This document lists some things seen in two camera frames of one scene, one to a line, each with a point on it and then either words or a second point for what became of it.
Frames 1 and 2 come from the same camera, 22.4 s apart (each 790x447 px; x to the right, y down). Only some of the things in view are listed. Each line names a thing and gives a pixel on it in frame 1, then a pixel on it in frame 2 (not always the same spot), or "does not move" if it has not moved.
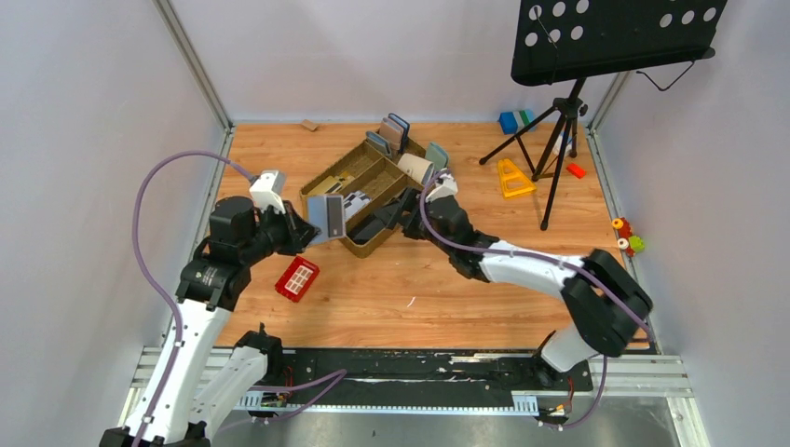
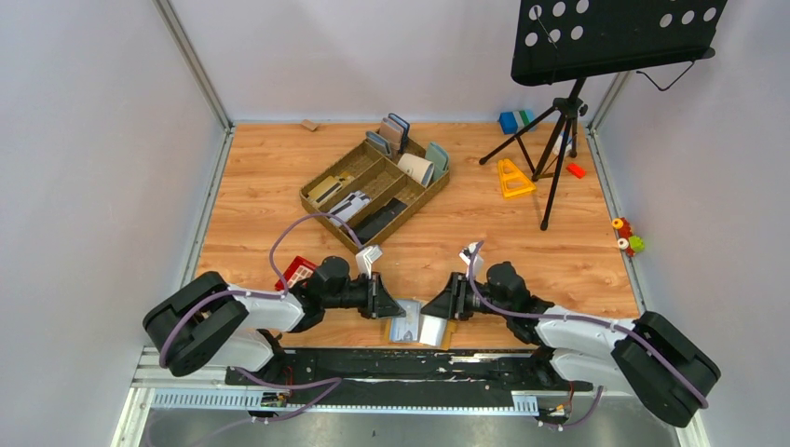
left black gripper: (299, 231) → (380, 304)
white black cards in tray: (354, 203) does not move
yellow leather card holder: (327, 213) → (433, 331)
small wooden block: (309, 125) does not move
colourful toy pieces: (627, 240) does not move
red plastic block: (300, 274) does not move
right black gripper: (409, 202) → (453, 299)
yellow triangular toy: (513, 182) does not move
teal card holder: (437, 155) does not move
